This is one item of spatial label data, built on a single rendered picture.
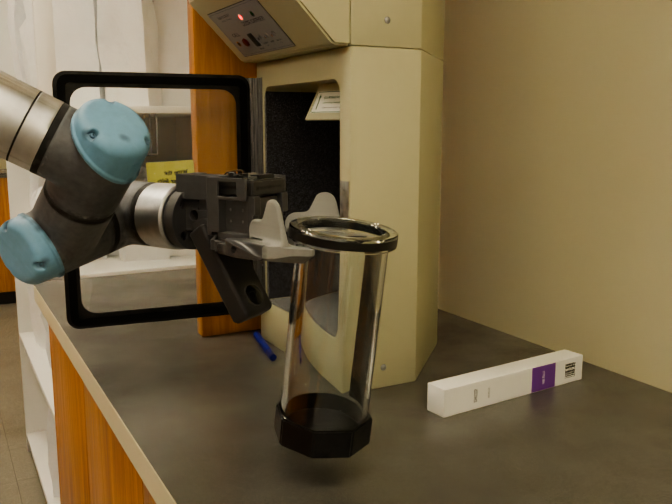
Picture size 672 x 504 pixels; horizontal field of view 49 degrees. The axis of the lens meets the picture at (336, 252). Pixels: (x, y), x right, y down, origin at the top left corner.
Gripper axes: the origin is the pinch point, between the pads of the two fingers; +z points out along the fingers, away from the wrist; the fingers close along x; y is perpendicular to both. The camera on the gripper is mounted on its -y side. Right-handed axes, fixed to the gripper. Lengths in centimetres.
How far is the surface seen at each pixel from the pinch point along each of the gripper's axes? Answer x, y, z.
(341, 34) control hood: 21.5, 23.8, -12.6
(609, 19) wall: 58, 28, 12
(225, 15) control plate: 27, 28, -36
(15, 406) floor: 142, -120, -266
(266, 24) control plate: 23.5, 26.1, -26.1
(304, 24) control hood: 19.7, 25.1, -17.1
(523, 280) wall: 66, -15, -2
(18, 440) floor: 118, -120, -231
